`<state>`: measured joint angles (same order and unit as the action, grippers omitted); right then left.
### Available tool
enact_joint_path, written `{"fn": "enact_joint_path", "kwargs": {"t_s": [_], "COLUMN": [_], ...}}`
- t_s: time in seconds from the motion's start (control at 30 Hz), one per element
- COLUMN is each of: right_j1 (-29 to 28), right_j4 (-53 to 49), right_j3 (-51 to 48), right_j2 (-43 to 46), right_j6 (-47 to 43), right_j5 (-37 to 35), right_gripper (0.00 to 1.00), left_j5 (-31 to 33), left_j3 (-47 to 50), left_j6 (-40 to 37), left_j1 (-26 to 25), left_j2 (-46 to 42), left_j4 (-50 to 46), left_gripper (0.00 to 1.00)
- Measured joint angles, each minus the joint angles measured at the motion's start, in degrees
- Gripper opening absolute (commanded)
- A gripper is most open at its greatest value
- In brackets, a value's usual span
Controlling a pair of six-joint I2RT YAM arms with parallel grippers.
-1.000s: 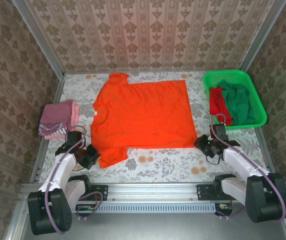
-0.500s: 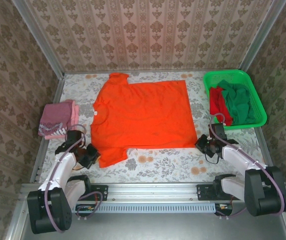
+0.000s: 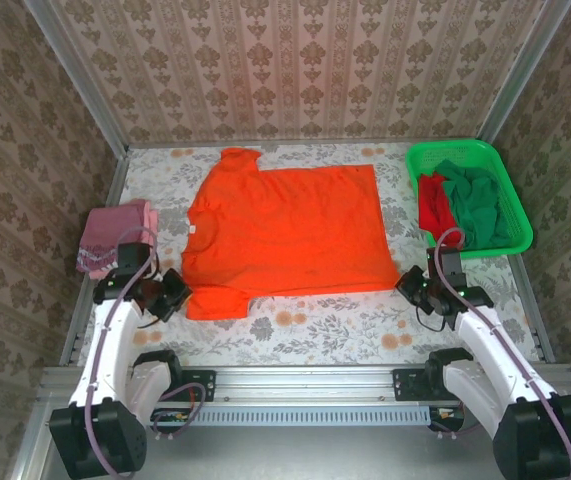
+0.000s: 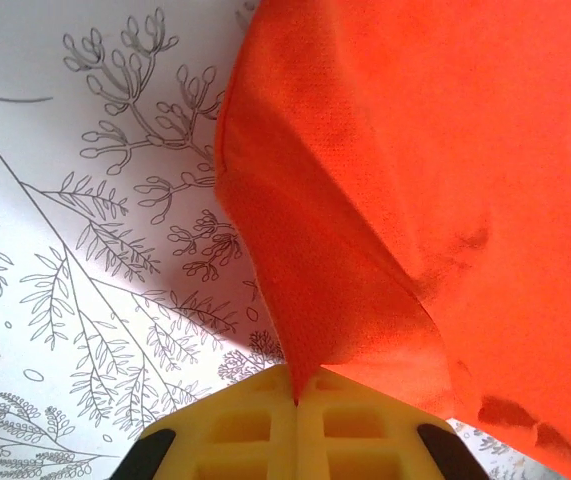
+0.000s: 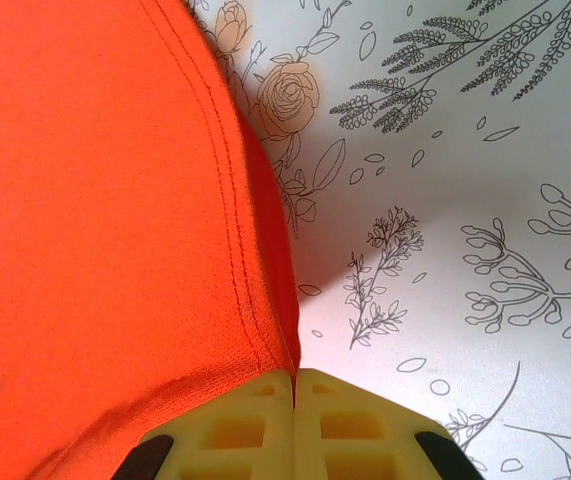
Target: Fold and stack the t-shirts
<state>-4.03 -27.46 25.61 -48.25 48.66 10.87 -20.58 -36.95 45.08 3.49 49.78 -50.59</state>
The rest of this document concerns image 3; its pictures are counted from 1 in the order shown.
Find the orange t-shirt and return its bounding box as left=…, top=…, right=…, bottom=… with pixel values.
left=180, top=147, right=401, bottom=321

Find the folded pink t-shirt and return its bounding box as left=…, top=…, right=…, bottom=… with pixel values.
left=87, top=199, right=160, bottom=280

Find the red t-shirt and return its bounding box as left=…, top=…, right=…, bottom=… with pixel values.
left=417, top=172, right=459, bottom=246

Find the green t-shirt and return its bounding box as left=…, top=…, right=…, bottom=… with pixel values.
left=432, top=158, right=514, bottom=250

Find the floral patterned table cover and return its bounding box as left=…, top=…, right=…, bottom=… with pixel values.
left=77, top=142, right=541, bottom=369

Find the green plastic basket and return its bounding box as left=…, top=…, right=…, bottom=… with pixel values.
left=404, top=138, right=535, bottom=259

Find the grey metal panel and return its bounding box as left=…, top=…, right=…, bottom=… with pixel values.
left=14, top=399, right=571, bottom=480

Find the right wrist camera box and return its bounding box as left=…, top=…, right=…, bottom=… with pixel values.
left=426, top=246, right=464, bottom=282

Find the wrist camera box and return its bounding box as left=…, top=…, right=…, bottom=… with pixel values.
left=426, top=246, right=464, bottom=282
left=116, top=241, right=149, bottom=274

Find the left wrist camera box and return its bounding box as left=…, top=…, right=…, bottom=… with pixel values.
left=116, top=241, right=149, bottom=274

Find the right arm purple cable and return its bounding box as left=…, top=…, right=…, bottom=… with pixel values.
left=434, top=226, right=571, bottom=479

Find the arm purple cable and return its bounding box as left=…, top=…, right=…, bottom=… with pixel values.
left=82, top=226, right=207, bottom=476
left=434, top=226, right=571, bottom=479

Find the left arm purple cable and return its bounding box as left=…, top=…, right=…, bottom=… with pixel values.
left=82, top=226, right=207, bottom=476

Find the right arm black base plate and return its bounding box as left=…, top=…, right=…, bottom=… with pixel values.
left=392, top=368, right=446, bottom=402

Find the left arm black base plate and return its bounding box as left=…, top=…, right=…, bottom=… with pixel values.
left=164, top=368, right=216, bottom=404

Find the aluminium mounting rail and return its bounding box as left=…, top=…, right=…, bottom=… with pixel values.
left=39, top=364, right=571, bottom=401

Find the slotted grey cable duct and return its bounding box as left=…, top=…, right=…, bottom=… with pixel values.
left=149, top=405, right=434, bottom=427

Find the aluminium frame post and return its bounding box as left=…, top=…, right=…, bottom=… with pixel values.
left=477, top=0, right=571, bottom=144
left=22, top=0, right=131, bottom=159

